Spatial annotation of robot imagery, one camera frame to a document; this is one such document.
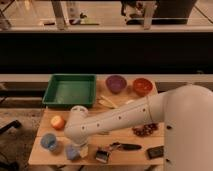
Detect green plastic tray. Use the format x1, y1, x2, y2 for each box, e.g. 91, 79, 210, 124
42, 74, 96, 108

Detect bunch of dark grapes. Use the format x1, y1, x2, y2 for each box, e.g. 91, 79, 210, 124
132, 123, 158, 137

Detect metal fork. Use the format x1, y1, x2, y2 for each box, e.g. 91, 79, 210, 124
98, 131, 110, 135

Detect red bowl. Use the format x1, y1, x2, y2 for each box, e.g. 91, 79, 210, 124
133, 78, 153, 97

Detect small metal clip box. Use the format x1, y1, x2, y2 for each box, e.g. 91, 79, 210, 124
95, 149, 110, 163

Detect purple bowl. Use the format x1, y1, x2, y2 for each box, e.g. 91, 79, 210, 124
105, 75, 127, 94

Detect banana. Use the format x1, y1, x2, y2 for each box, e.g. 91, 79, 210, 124
98, 96, 117, 109

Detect red yellow apple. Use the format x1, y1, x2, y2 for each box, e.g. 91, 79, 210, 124
50, 115, 65, 130

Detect blue plastic cup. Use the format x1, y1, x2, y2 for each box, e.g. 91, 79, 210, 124
40, 133, 58, 151

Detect blue sponge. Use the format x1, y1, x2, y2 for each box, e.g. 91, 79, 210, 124
65, 145, 80, 160

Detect black handled brush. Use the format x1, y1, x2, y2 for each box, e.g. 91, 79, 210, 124
110, 142, 142, 151

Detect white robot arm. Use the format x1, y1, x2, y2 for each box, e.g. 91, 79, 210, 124
64, 84, 213, 171

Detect black rectangular case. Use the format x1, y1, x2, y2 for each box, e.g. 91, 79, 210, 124
147, 146, 164, 159

